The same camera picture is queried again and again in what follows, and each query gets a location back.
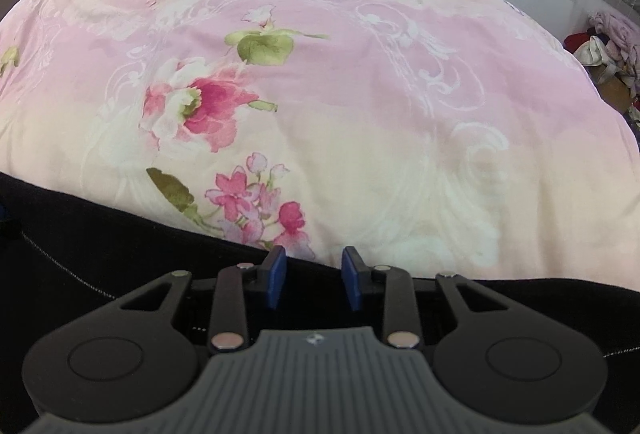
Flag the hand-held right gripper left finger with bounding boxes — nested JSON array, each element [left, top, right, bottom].
[[116, 245, 288, 353]]

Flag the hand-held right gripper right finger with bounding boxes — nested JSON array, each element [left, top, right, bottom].
[[340, 245, 523, 351]]

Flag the black pants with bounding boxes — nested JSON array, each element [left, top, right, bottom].
[[0, 170, 640, 434]]

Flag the pink floral bed sheet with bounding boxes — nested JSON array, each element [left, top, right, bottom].
[[0, 0, 640, 282]]

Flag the pile of clothes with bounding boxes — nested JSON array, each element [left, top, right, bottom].
[[562, 8, 640, 127]]

